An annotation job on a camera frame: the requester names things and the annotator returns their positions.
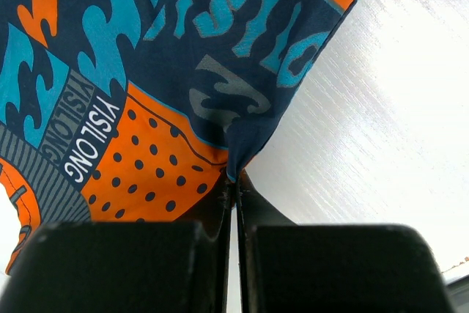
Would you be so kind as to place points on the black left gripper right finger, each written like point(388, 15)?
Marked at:
point(286, 267)

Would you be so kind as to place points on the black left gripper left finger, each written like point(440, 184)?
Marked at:
point(140, 266)

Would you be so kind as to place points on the blue orange patterned shorts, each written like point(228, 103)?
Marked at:
point(131, 110)

